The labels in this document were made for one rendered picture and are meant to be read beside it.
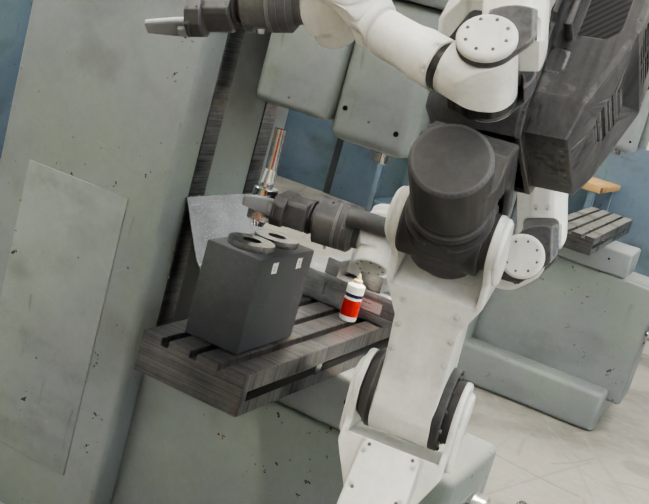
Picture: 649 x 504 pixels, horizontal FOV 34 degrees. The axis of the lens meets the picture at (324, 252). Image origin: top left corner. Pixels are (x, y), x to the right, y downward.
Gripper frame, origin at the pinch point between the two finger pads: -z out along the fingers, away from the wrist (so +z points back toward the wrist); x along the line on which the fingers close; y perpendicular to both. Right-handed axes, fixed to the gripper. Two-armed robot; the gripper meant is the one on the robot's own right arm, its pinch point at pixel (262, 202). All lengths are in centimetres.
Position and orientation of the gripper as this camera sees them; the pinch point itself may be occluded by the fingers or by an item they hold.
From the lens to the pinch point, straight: 196.1
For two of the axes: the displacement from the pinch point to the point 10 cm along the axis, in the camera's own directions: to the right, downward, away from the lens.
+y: -2.6, 9.4, 2.1
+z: 9.4, 2.9, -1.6
